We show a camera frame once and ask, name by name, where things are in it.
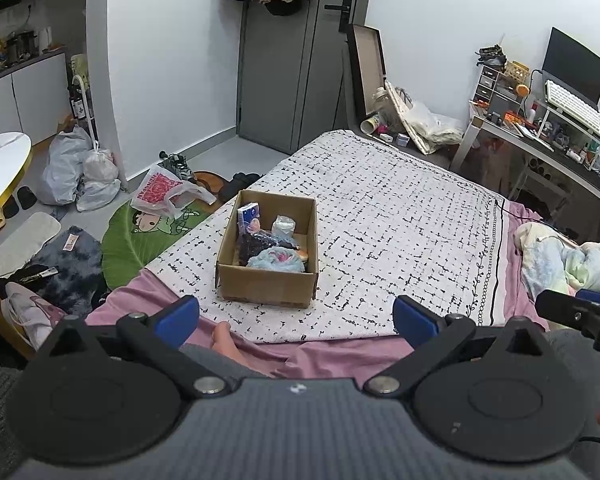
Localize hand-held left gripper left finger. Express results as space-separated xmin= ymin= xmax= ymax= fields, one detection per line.
xmin=45 ymin=295 xmax=241 ymax=396

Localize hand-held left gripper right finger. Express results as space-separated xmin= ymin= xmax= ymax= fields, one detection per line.
xmin=364 ymin=295 xmax=556 ymax=396

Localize brown cardboard box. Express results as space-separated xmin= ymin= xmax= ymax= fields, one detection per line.
xmin=215 ymin=189 xmax=320 ymax=309

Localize black items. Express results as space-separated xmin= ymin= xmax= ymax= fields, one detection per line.
xmin=236 ymin=230 xmax=301 ymax=267

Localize blue tissue pack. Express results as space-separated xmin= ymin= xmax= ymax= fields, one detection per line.
xmin=236 ymin=202 xmax=261 ymax=235

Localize white and denim cloth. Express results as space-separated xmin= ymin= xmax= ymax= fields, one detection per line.
xmin=271 ymin=215 xmax=298 ymax=241

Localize crumpled pale blanket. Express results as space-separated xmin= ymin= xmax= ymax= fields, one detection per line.
xmin=512 ymin=221 xmax=600 ymax=306

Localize person's bare foot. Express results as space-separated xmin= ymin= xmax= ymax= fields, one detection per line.
xmin=209 ymin=321 xmax=276 ymax=378

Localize green leaf-shaped rug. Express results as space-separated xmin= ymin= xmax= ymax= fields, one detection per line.
xmin=101 ymin=199 xmax=216 ymax=291

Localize white black-flecked blanket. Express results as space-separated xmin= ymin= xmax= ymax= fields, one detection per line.
xmin=139 ymin=130 xmax=506 ymax=345

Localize grey fluffy plush toy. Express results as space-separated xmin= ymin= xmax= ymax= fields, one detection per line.
xmin=246 ymin=246 xmax=305 ymax=275

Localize grey fluffy rug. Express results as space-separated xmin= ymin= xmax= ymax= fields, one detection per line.
xmin=0 ymin=225 xmax=111 ymax=318

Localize pink printed plastic bag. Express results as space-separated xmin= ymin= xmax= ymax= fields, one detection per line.
xmin=130 ymin=164 xmax=217 ymax=220

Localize white stool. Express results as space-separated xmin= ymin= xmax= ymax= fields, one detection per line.
xmin=510 ymin=157 xmax=571 ymax=211

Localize brown slipper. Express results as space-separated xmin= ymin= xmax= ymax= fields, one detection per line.
xmin=192 ymin=171 xmax=226 ymax=192

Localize black sandals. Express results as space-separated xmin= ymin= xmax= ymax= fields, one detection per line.
xmin=217 ymin=172 xmax=261 ymax=203

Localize white desk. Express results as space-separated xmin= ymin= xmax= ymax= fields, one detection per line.
xmin=450 ymin=102 xmax=600 ymax=246

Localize flat white plastic bag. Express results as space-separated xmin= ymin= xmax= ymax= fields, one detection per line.
xmin=75 ymin=179 xmax=122 ymax=212

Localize grey sneakers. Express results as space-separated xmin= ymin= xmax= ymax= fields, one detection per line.
xmin=159 ymin=152 xmax=196 ymax=183

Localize pink and white bag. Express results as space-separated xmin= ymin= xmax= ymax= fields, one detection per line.
xmin=0 ymin=281 xmax=68 ymax=351

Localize tied white plastic bag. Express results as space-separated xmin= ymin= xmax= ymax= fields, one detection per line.
xmin=82 ymin=149 xmax=120 ymax=183

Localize white floor mat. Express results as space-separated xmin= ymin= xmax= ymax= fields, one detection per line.
xmin=0 ymin=211 xmax=62 ymax=286

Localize large grey-white plastic bag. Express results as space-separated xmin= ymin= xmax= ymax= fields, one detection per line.
xmin=41 ymin=125 xmax=93 ymax=206

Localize white keyboard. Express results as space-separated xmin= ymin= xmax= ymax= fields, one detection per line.
xmin=544 ymin=79 xmax=600 ymax=142

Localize cream tote bag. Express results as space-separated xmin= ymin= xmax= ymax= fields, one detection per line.
xmin=385 ymin=80 xmax=466 ymax=155

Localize black slippers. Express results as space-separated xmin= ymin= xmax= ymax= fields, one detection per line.
xmin=2 ymin=186 xmax=38 ymax=220

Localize black computer monitor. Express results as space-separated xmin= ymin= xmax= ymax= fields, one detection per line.
xmin=541 ymin=26 xmax=600 ymax=111

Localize white narrow shelf trolley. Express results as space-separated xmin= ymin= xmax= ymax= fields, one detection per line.
xmin=69 ymin=54 xmax=101 ymax=151

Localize grey desktop drawer organiser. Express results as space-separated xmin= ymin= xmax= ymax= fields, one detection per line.
xmin=472 ymin=62 xmax=531 ymax=113

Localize round white marble table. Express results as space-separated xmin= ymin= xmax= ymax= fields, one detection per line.
xmin=0 ymin=131 xmax=34 ymax=233

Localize grey door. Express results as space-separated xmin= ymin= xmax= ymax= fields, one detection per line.
xmin=236 ymin=0 xmax=376 ymax=155

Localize brown framed board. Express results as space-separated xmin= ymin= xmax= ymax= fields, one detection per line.
xmin=346 ymin=23 xmax=388 ymax=121

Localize white kitchen cabinet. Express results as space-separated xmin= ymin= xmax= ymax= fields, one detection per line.
xmin=0 ymin=47 xmax=71 ymax=146

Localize black cable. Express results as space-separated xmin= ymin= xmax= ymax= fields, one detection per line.
xmin=494 ymin=197 xmax=536 ymax=221

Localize black door handle lock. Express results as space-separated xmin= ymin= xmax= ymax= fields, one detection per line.
xmin=324 ymin=0 xmax=353 ymax=33

